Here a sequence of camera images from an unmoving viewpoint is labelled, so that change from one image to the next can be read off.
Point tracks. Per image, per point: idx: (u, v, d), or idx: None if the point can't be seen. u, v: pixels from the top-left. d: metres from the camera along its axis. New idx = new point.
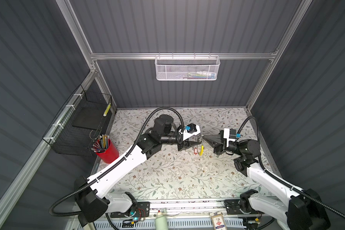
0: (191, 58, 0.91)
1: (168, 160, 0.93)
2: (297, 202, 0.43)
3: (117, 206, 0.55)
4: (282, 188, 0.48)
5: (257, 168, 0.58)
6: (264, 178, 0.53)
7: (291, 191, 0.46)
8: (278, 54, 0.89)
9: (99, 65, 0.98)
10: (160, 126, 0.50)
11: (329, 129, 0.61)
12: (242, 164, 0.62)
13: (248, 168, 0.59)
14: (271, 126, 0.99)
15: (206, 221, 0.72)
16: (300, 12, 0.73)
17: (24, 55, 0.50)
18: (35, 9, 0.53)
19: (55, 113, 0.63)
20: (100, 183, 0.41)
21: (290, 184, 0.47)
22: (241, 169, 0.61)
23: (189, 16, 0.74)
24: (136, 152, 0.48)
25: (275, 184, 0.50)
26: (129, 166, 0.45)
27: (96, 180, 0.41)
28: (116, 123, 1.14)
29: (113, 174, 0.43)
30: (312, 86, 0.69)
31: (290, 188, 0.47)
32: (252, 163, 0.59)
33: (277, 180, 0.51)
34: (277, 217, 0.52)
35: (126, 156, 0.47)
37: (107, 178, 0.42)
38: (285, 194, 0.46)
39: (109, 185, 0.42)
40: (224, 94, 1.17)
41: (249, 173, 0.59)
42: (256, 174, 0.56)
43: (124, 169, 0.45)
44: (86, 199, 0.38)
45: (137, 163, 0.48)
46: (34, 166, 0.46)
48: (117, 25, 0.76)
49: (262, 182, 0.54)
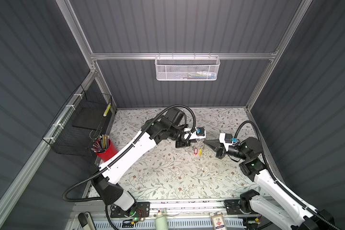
0: (191, 58, 0.91)
1: (168, 160, 0.93)
2: (310, 224, 0.40)
3: (122, 201, 0.56)
4: (294, 205, 0.45)
5: (267, 177, 0.54)
6: (274, 189, 0.50)
7: (304, 210, 0.43)
8: (278, 54, 0.89)
9: (99, 65, 0.98)
10: (176, 113, 0.52)
11: (329, 129, 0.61)
12: (249, 168, 0.58)
13: (257, 175, 0.55)
14: (271, 126, 0.99)
15: (206, 221, 0.72)
16: (300, 12, 0.73)
17: (23, 55, 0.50)
18: (35, 8, 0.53)
19: (55, 113, 0.63)
20: (111, 170, 0.42)
21: (304, 203, 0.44)
22: (247, 173, 0.58)
23: (189, 17, 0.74)
24: (144, 138, 0.46)
25: (285, 198, 0.47)
26: (138, 153, 0.45)
27: (107, 168, 0.42)
28: (116, 123, 1.14)
29: (124, 162, 0.43)
30: (313, 85, 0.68)
31: (304, 207, 0.44)
32: (261, 169, 0.57)
33: (288, 194, 0.48)
34: (280, 226, 0.51)
35: (134, 143, 0.46)
37: (118, 165, 0.42)
38: (298, 212, 0.43)
39: (120, 171, 0.43)
40: (224, 95, 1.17)
41: (257, 179, 0.56)
42: (266, 183, 0.52)
43: (133, 156, 0.44)
44: (99, 185, 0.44)
45: (146, 149, 0.47)
46: (31, 171, 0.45)
48: (117, 25, 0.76)
49: (270, 191, 0.52)
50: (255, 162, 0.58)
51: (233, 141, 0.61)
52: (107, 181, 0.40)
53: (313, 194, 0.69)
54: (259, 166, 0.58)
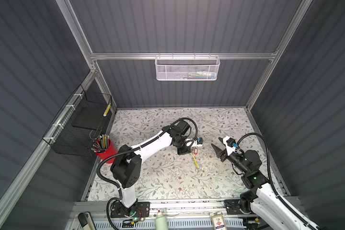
0: (191, 57, 0.91)
1: (168, 160, 0.93)
2: None
3: (128, 194, 0.57)
4: (296, 221, 0.46)
5: (269, 191, 0.55)
6: (276, 203, 0.51)
7: (305, 227, 0.44)
8: (278, 54, 0.89)
9: (99, 65, 0.98)
10: (185, 124, 0.69)
11: (329, 129, 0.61)
12: (251, 181, 0.60)
13: (259, 189, 0.56)
14: (271, 126, 0.99)
15: (206, 221, 0.72)
16: (300, 12, 0.73)
17: (24, 55, 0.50)
18: (35, 8, 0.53)
19: (55, 113, 0.63)
20: (142, 151, 0.50)
21: (305, 219, 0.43)
22: (250, 187, 0.59)
23: (189, 16, 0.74)
24: (166, 136, 0.60)
25: (286, 212, 0.48)
26: (161, 144, 0.56)
27: (140, 147, 0.51)
28: (116, 123, 1.14)
29: (152, 146, 0.53)
30: (312, 85, 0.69)
31: (305, 224, 0.45)
32: (263, 183, 0.58)
33: (290, 210, 0.49)
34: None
35: (159, 136, 0.59)
37: (146, 148, 0.52)
38: (299, 229, 0.44)
39: (147, 154, 0.51)
40: (224, 94, 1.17)
41: (258, 193, 0.57)
42: (267, 197, 0.54)
43: (157, 145, 0.55)
44: (132, 161, 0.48)
45: (164, 145, 0.59)
46: (28, 175, 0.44)
48: (117, 25, 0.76)
49: (270, 206, 0.54)
50: (257, 175, 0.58)
51: (234, 147, 0.68)
52: (138, 158, 0.47)
53: (313, 194, 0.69)
54: (261, 180, 0.59)
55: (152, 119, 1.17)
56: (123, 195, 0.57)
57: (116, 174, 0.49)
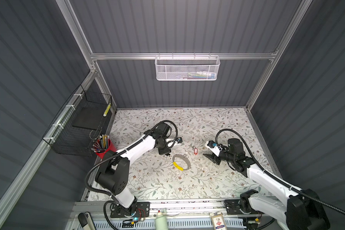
0: (191, 58, 0.91)
1: (168, 160, 0.93)
2: (295, 201, 0.43)
3: (123, 197, 0.56)
4: (281, 188, 0.48)
5: (257, 168, 0.59)
6: (263, 178, 0.54)
7: (290, 191, 0.46)
8: (278, 54, 0.89)
9: (99, 65, 0.98)
10: (165, 125, 0.72)
11: (329, 128, 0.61)
12: (241, 165, 0.63)
13: (247, 169, 0.60)
14: (271, 126, 0.99)
15: (206, 221, 0.72)
16: (300, 12, 0.73)
17: (23, 55, 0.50)
18: (35, 9, 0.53)
19: (55, 113, 0.63)
20: (128, 153, 0.50)
21: (289, 184, 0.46)
22: (241, 170, 0.62)
23: (189, 17, 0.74)
24: (150, 138, 0.62)
25: (273, 184, 0.50)
26: (145, 147, 0.57)
27: (125, 151, 0.51)
28: (116, 123, 1.14)
29: (137, 149, 0.54)
30: (313, 86, 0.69)
31: (289, 188, 0.47)
32: (252, 164, 0.62)
33: (276, 180, 0.52)
34: (277, 217, 0.51)
35: (143, 138, 0.61)
37: (132, 151, 0.52)
38: (284, 194, 0.46)
39: (133, 157, 0.50)
40: (224, 94, 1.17)
41: (249, 174, 0.60)
42: (256, 174, 0.57)
43: (142, 149, 0.55)
44: (119, 165, 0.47)
45: (149, 147, 0.60)
46: (28, 176, 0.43)
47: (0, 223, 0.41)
48: (117, 25, 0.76)
49: (261, 182, 0.55)
50: (246, 159, 0.67)
51: (215, 146, 0.83)
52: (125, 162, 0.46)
53: None
54: (249, 161, 0.64)
55: (152, 119, 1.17)
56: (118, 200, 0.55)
57: (103, 183, 0.46)
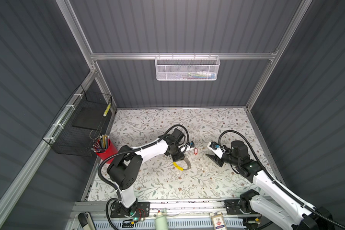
0: (191, 57, 0.91)
1: (168, 160, 0.93)
2: (309, 222, 0.41)
3: (126, 196, 0.57)
4: (293, 204, 0.45)
5: (265, 178, 0.55)
6: (272, 189, 0.51)
7: (302, 208, 0.44)
8: (278, 54, 0.89)
9: (99, 65, 0.98)
10: (179, 132, 0.73)
11: (329, 128, 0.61)
12: (247, 170, 0.59)
13: (255, 176, 0.56)
14: (271, 126, 0.99)
15: (206, 221, 0.72)
16: (300, 12, 0.73)
17: (23, 55, 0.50)
18: (35, 9, 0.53)
19: (55, 113, 0.63)
20: (142, 152, 0.52)
21: (302, 201, 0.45)
22: (246, 175, 0.59)
23: (189, 17, 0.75)
24: (164, 143, 0.63)
25: (284, 198, 0.48)
26: (158, 150, 0.59)
27: (140, 149, 0.53)
28: (116, 123, 1.14)
29: (150, 150, 0.56)
30: (313, 85, 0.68)
31: (302, 205, 0.45)
32: (258, 170, 0.58)
33: (287, 194, 0.48)
34: (280, 224, 0.52)
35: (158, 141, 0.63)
37: (146, 150, 0.54)
38: (296, 212, 0.44)
39: (145, 156, 0.51)
40: (224, 94, 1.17)
41: (255, 181, 0.57)
42: (264, 184, 0.53)
43: (155, 150, 0.57)
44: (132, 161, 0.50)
45: (161, 151, 0.62)
46: (28, 176, 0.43)
47: (0, 223, 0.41)
48: (117, 25, 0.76)
49: (269, 191, 0.52)
50: (252, 163, 0.64)
51: (217, 148, 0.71)
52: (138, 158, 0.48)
53: (313, 195, 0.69)
54: (256, 167, 0.59)
55: (152, 119, 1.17)
56: (121, 196, 0.56)
57: (113, 175, 0.49)
